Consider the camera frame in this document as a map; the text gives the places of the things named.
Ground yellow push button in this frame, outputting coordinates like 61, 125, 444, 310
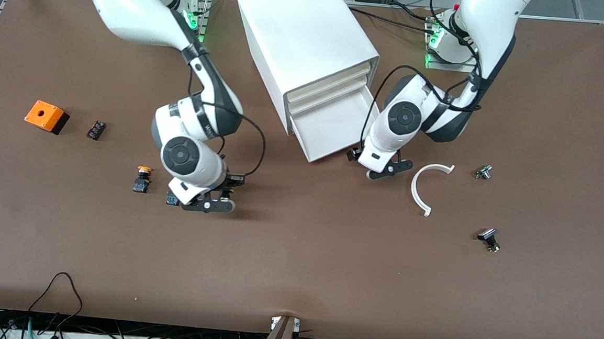
132, 165, 153, 194

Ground white semicircular plastic clamp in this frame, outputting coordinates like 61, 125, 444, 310
409, 162, 455, 219

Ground small black contact block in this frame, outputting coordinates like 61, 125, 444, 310
86, 120, 107, 141

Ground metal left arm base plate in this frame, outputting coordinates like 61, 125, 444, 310
424, 46, 479, 74

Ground black rectangular lens switch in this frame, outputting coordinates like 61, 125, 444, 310
476, 228, 502, 253

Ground black power cable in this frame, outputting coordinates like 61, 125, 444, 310
344, 5, 441, 37

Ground thin black looped cable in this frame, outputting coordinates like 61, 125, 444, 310
26, 270, 85, 335

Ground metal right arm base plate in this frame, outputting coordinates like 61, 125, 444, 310
187, 0, 209, 43

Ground orange button enclosure box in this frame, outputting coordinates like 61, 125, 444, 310
23, 99, 71, 136

